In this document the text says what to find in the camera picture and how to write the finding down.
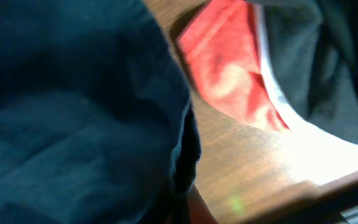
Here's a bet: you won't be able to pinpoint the navy blue shorts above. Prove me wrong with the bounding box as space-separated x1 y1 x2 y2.
0 0 201 224

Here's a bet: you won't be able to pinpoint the red and white garment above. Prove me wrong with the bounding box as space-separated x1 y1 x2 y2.
178 0 358 184

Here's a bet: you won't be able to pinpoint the black garment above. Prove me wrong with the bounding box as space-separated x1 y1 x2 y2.
252 0 358 146

